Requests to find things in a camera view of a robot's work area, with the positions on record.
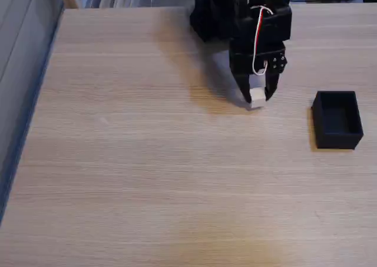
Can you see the black open box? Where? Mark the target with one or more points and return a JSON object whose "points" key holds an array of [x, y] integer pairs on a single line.
{"points": [[337, 119]]}

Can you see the white block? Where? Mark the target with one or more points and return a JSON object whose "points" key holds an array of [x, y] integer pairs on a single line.
{"points": [[257, 97]]}

